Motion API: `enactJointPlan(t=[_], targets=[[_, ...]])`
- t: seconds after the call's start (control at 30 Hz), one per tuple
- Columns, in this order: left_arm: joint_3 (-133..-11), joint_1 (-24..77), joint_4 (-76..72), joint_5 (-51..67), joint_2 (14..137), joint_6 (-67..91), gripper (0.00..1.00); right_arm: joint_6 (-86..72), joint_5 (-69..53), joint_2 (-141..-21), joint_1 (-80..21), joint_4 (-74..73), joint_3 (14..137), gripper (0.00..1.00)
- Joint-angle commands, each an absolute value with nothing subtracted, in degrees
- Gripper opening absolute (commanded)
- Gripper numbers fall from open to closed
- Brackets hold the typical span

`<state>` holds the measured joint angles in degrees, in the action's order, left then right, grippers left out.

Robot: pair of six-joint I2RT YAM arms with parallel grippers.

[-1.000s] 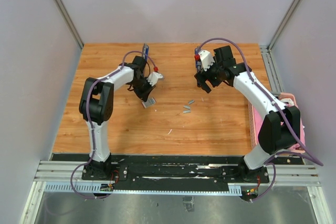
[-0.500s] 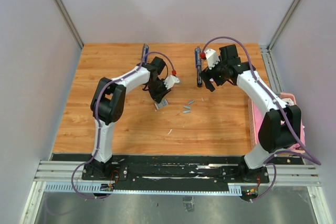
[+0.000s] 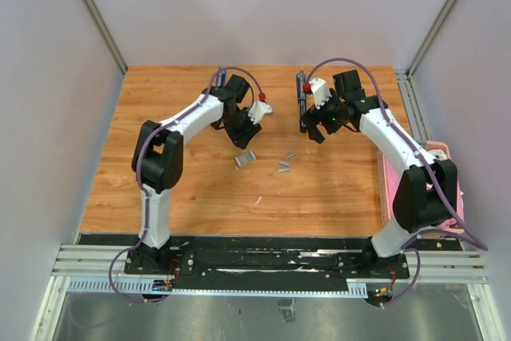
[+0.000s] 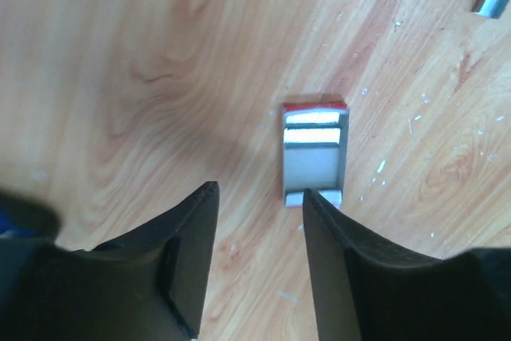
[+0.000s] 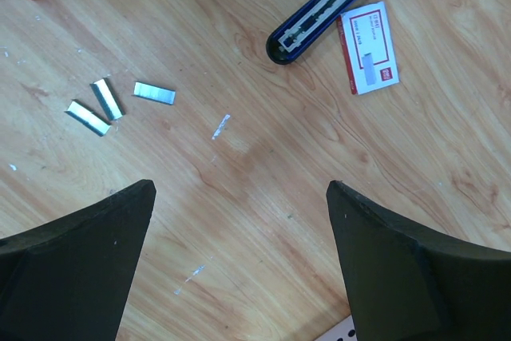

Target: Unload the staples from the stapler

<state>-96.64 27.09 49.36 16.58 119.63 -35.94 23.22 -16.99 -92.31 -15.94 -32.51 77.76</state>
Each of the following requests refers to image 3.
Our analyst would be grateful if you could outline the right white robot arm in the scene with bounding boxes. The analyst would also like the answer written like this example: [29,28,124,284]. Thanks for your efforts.
[302,70,458,277]

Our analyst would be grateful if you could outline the blue stapler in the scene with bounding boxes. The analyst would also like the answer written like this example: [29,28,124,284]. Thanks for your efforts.
[216,66,227,88]
[295,70,307,133]

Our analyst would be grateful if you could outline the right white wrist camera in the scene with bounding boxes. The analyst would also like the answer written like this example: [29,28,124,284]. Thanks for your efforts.
[309,77,332,109]

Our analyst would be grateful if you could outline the pink plastic basket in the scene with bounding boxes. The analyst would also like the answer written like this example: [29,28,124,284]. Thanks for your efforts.
[377,141,465,234]

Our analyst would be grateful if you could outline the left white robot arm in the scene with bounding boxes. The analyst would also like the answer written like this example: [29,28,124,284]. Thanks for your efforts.
[132,74,273,274]

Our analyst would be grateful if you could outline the pink cloth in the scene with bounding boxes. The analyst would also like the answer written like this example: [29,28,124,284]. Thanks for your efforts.
[383,157,401,216]

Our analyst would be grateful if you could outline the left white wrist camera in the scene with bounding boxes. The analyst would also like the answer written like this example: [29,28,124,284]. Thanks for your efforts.
[248,101,275,125]

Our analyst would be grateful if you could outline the silver staple strip block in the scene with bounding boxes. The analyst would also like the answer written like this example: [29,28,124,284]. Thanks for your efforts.
[234,150,256,168]

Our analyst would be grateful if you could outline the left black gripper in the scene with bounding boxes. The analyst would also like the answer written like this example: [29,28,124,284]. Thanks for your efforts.
[223,106,262,149]

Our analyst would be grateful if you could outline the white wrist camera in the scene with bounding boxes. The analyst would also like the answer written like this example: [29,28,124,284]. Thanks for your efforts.
[248,101,275,125]
[309,77,332,109]

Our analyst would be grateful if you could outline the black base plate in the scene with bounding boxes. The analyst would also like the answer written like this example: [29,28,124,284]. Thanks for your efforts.
[77,234,461,291]

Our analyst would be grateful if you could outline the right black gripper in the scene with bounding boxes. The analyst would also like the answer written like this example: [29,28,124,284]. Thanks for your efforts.
[301,89,346,143]

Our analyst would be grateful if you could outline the grey cable duct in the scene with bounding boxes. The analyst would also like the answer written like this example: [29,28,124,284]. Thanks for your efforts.
[65,280,369,299]

